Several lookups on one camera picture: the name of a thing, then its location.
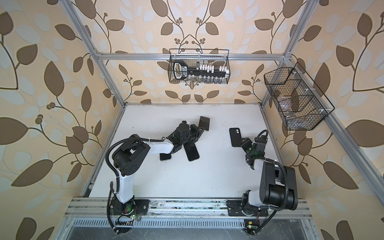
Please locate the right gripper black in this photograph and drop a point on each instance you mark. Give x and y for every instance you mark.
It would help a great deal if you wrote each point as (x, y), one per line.
(246, 143)

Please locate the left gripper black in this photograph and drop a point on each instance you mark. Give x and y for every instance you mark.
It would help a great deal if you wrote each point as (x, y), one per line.
(198, 132)

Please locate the phone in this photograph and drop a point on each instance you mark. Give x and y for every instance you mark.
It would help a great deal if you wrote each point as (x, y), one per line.
(165, 157)
(204, 123)
(191, 151)

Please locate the black phone case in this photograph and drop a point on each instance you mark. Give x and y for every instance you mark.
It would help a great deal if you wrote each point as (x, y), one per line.
(236, 138)

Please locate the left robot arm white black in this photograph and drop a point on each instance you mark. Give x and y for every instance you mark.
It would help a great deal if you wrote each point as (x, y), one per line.
(126, 156)

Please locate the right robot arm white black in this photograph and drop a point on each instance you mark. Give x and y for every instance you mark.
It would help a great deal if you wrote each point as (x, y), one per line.
(278, 186)

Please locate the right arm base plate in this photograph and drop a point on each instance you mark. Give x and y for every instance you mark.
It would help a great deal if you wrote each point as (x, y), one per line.
(236, 208)

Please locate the right wire basket black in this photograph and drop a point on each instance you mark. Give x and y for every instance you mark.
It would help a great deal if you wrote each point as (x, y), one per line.
(300, 101)

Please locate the wire basket black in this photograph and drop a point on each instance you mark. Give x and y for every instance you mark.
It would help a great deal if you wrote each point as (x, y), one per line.
(217, 57)
(300, 101)

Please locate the back wire basket black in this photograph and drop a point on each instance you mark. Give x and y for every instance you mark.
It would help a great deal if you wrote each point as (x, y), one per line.
(217, 57)

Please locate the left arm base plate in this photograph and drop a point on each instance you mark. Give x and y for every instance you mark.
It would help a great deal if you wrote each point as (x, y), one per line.
(130, 208)

